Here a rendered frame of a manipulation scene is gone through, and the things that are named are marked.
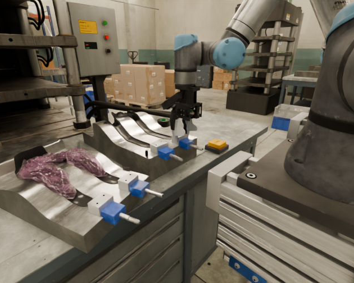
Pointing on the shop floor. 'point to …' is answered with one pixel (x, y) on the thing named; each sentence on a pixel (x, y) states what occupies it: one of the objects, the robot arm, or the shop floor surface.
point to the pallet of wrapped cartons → (140, 85)
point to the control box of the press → (95, 47)
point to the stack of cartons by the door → (221, 79)
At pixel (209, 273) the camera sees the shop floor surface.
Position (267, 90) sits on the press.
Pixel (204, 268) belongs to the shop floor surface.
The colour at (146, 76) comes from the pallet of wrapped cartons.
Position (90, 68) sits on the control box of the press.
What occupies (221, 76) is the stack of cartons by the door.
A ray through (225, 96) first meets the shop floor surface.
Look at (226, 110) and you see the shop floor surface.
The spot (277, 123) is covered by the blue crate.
